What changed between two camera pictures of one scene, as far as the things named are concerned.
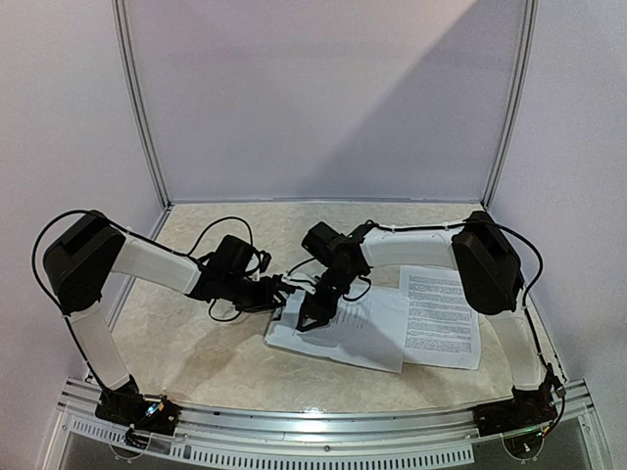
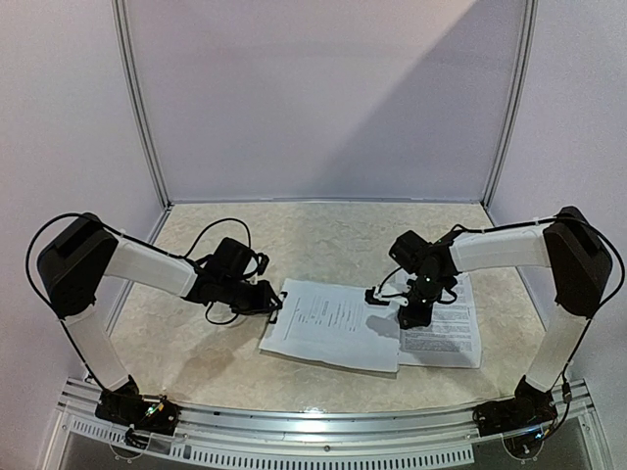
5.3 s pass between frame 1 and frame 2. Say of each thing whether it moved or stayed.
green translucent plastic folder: moved
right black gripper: moved
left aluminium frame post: stayed
